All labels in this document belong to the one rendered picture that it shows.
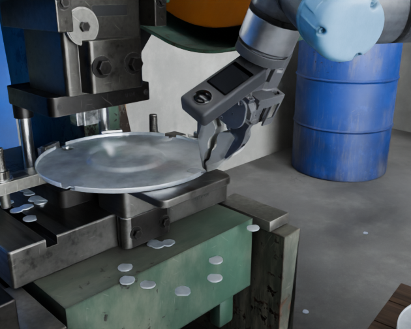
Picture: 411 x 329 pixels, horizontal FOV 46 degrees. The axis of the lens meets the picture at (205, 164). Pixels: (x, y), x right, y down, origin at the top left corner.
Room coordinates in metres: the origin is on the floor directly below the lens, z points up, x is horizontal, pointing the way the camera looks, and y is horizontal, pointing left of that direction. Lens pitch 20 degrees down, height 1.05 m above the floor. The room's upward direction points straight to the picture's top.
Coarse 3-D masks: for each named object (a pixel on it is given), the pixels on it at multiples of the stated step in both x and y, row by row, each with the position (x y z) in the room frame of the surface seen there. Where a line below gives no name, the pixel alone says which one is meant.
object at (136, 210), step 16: (208, 176) 0.69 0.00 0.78; (224, 176) 0.69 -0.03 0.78; (144, 192) 0.63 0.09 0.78; (160, 192) 0.63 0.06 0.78; (176, 192) 0.63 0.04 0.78; (192, 192) 0.63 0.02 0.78; (208, 192) 0.66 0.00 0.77; (112, 208) 0.72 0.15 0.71; (128, 208) 0.70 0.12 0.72; (144, 208) 0.72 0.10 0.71; (160, 208) 0.75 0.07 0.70; (128, 224) 0.70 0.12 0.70; (144, 224) 0.72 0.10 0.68; (160, 224) 0.74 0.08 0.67; (128, 240) 0.70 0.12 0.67; (144, 240) 0.72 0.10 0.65
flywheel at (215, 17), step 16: (176, 0) 1.17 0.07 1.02; (192, 0) 1.13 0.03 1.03; (208, 0) 1.10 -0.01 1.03; (224, 0) 1.06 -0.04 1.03; (240, 0) 1.03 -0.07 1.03; (176, 16) 1.17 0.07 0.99; (192, 16) 1.13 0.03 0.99; (208, 16) 1.10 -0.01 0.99; (224, 16) 1.06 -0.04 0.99; (240, 16) 1.03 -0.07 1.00
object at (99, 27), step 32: (96, 0) 0.79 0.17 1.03; (128, 0) 0.83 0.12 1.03; (32, 32) 0.81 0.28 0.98; (96, 32) 0.77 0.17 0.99; (128, 32) 0.83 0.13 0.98; (32, 64) 0.82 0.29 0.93; (64, 64) 0.75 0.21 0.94; (96, 64) 0.75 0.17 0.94; (128, 64) 0.79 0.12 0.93; (64, 96) 0.75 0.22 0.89
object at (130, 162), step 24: (72, 144) 0.85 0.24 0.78; (96, 144) 0.85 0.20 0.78; (120, 144) 0.85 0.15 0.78; (144, 144) 0.85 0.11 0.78; (168, 144) 0.85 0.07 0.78; (192, 144) 0.85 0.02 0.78; (48, 168) 0.72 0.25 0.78; (72, 168) 0.72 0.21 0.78; (96, 168) 0.72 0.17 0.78; (120, 168) 0.71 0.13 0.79; (144, 168) 0.72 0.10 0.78; (168, 168) 0.72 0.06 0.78; (96, 192) 0.62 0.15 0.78; (120, 192) 0.62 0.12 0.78
